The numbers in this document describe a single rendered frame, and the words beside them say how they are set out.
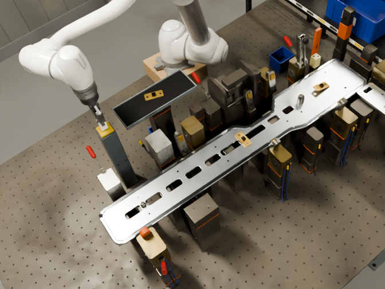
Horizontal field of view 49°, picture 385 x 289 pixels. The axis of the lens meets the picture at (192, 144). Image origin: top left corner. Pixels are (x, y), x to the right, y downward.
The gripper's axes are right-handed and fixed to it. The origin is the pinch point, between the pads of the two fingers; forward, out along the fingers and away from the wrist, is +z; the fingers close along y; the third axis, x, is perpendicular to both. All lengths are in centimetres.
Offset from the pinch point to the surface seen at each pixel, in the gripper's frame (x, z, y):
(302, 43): 96, 2, 18
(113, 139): 0.9, 8.3, 3.4
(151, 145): 12.4, 8.0, 17.3
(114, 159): -2.5, 22.1, 3.4
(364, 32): 131, 11, 25
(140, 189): -1.1, 19.1, 26.2
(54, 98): -6, 119, -154
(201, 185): 20.6, 19.1, 40.8
